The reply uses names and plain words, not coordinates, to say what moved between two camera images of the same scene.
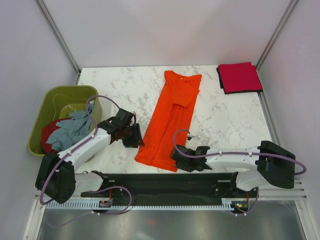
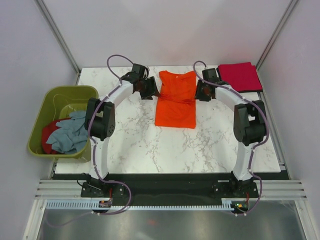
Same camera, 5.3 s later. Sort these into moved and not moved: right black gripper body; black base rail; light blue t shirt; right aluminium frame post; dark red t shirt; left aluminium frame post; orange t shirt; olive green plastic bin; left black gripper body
Moved: right black gripper body; left black gripper body; orange t shirt
Not moved: black base rail; dark red t shirt; olive green plastic bin; right aluminium frame post; left aluminium frame post; light blue t shirt
